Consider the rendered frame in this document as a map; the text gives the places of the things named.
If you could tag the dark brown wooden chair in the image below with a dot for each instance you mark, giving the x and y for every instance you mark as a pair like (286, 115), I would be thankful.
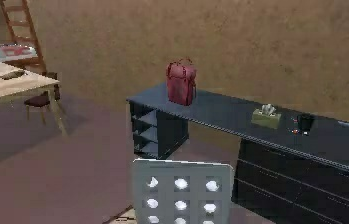
(40, 100)

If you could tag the brown and tan wallet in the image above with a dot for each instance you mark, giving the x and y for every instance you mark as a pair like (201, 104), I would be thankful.
(12, 74)

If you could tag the bed with colourful cover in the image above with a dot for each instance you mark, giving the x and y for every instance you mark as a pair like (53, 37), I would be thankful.
(5, 53)

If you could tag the green tissue box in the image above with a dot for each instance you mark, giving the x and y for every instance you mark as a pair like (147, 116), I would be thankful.
(266, 118)

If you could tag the light wooden table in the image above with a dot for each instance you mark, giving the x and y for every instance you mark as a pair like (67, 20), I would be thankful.
(12, 85)

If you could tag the brown wooden ladder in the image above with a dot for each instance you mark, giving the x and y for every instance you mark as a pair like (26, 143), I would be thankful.
(28, 30)

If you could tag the black desk with shelves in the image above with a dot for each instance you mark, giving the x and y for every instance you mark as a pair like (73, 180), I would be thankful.
(315, 146)

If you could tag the red backpack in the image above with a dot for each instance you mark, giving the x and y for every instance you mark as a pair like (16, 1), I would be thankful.
(180, 83)

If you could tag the black cup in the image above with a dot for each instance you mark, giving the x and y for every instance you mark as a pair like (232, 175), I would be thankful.
(305, 122)

